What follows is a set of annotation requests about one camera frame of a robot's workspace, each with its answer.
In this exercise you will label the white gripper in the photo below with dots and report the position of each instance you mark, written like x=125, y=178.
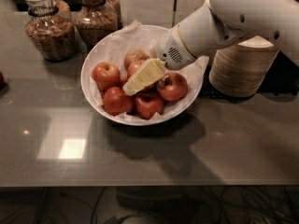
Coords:
x=170, y=51

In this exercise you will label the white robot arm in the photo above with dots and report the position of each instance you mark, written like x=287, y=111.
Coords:
x=219, y=24

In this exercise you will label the red apple back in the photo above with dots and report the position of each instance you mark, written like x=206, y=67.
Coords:
x=135, y=56

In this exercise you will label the white bowl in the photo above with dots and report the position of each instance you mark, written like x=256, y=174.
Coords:
x=93, y=59

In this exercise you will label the white box behind bowl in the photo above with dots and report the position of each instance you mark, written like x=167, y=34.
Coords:
x=149, y=12

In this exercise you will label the paper bowl stack front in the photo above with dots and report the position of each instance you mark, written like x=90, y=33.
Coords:
x=238, y=71

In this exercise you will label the white paper liner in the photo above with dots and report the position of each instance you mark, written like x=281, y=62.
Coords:
x=124, y=42

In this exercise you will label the glass granola jar middle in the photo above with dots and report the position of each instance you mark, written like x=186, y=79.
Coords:
x=96, y=20

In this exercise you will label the glass granola jar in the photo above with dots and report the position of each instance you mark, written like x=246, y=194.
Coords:
x=51, y=31
x=96, y=20

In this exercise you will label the glass jar far back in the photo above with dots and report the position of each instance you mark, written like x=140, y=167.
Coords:
x=112, y=0

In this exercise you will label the glass granola jar left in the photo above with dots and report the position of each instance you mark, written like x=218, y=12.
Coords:
x=51, y=31

